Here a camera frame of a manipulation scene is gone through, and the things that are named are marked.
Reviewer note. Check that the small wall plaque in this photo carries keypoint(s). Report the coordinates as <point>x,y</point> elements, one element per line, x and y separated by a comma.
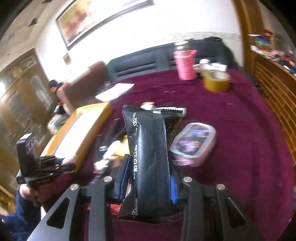
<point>67,59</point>

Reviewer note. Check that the yellow tape roll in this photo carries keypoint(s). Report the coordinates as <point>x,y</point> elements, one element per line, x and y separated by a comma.
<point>216,81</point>

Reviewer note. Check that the wooden cabinet doors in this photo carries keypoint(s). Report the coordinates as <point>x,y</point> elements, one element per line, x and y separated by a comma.
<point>26,107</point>

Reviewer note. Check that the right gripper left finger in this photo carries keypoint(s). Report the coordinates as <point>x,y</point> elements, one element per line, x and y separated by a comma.
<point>64,221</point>

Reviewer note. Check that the white paper stack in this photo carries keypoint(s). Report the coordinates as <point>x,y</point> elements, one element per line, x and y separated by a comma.
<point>114,92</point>

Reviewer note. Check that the yellow storage tray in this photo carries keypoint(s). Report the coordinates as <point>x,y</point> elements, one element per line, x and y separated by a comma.
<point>77,135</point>

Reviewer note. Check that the seated person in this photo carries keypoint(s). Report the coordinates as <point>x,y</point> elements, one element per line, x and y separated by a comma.
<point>60,112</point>

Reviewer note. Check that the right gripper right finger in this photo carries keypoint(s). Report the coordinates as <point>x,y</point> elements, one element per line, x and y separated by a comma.
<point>210,212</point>

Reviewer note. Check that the black leather sofa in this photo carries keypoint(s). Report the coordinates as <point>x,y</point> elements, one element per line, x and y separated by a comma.
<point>160,58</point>

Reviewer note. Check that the white cloth glove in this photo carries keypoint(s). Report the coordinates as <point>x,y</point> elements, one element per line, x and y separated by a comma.
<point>207,65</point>

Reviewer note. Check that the left hand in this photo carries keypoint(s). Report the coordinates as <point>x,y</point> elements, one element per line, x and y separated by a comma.
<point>35,195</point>

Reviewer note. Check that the black snack packet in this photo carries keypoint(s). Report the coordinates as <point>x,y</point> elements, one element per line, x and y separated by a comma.
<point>150,134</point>

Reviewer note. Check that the brown armchair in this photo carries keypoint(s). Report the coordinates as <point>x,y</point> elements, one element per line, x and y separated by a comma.
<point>84,88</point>

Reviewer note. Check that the pink knitted bottle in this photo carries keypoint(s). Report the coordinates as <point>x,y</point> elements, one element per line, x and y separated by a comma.
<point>184,59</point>

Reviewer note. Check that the pink tin box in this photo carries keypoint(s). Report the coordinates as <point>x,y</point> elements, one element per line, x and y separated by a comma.
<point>193,145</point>

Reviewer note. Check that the wooden side shelf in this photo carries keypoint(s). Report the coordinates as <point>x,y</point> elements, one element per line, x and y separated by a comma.
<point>264,44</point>

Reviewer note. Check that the framed horse painting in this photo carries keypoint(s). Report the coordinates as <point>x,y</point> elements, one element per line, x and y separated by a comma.
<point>80,18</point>

